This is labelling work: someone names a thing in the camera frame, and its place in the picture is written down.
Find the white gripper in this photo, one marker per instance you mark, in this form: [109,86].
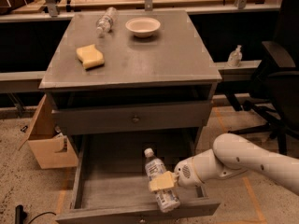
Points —
[184,172]

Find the clear plastic water bottle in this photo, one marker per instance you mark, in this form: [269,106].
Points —
[167,199]

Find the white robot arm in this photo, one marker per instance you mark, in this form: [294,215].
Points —
[230,156]

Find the open grey lower drawer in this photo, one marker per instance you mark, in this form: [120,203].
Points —
[111,186]

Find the closed grey upper drawer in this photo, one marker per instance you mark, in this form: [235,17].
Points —
[129,118]

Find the grey wooden drawer cabinet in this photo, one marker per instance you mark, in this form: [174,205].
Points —
[172,66]

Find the small pump dispenser bottle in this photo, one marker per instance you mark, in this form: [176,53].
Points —
[235,57]

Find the lying clear plastic bottle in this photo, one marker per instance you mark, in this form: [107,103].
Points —
[106,22]

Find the cardboard box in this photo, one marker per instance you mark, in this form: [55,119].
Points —
[51,149]

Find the yellow sponge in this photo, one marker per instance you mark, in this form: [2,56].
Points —
[90,56]

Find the black office chair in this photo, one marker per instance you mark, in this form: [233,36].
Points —
[276,80]

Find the white paper bowl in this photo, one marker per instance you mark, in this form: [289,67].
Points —
[143,27]

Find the grey metal rail shelf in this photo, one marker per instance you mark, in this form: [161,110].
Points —
[29,81]

